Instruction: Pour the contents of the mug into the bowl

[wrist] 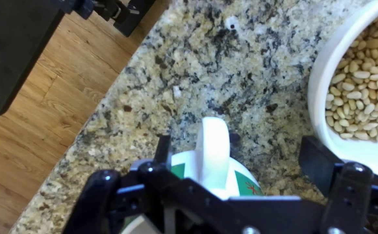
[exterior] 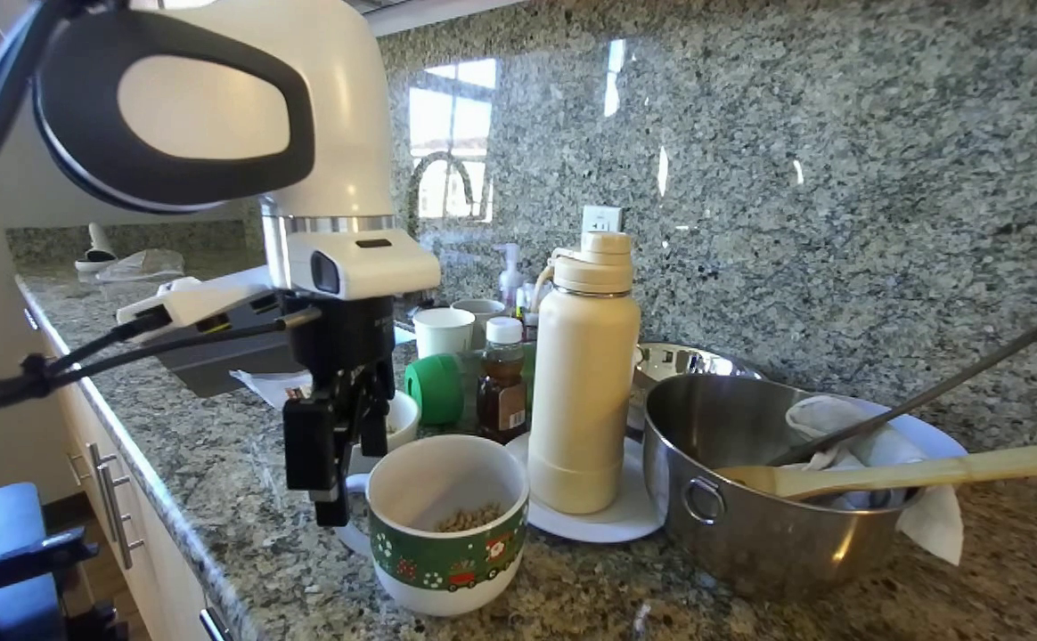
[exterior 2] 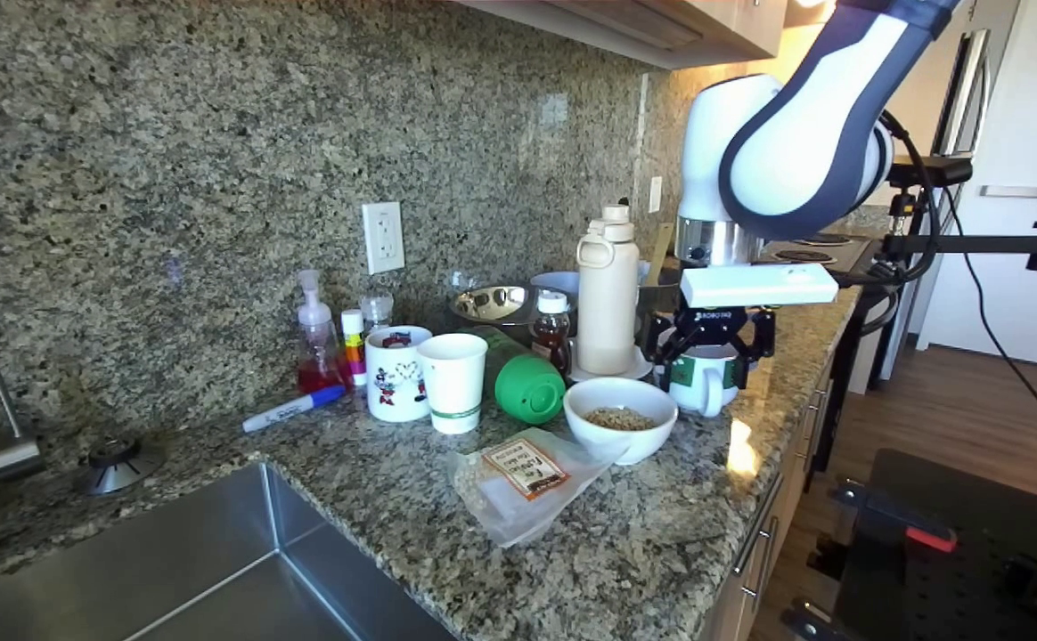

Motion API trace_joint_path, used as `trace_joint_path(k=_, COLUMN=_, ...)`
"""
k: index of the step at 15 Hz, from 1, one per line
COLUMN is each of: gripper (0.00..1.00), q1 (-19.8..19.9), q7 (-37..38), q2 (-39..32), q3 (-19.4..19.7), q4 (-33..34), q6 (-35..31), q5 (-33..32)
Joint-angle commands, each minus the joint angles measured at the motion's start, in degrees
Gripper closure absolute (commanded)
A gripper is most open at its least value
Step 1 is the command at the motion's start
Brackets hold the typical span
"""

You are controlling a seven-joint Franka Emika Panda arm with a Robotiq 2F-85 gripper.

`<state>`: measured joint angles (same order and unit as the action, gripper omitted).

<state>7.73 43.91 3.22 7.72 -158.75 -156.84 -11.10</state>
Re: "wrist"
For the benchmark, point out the white ceramic bowl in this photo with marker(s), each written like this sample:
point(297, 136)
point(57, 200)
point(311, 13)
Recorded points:
point(323, 85)

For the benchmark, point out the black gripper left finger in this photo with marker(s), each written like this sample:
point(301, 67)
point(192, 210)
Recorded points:
point(111, 199)

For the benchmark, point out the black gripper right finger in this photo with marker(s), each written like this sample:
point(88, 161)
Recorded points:
point(349, 195)

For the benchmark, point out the beige pine nuts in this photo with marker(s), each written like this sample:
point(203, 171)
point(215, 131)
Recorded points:
point(366, 85)

